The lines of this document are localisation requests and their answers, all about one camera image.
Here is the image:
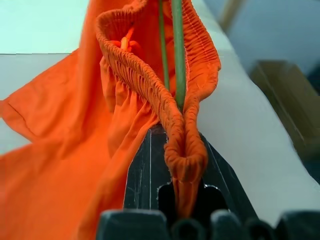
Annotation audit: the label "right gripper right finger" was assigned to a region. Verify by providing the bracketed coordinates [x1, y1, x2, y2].
[199, 133, 259, 222]

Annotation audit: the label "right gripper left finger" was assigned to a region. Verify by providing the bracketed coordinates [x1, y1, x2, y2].
[123, 127, 176, 211]

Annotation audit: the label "orange shorts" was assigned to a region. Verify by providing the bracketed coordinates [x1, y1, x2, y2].
[0, 0, 222, 240]

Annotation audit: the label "green wire hanger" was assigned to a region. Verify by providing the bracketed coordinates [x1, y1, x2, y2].
[157, 0, 188, 112]

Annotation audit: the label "brown cardboard box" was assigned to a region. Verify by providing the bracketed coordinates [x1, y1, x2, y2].
[249, 59, 320, 164]

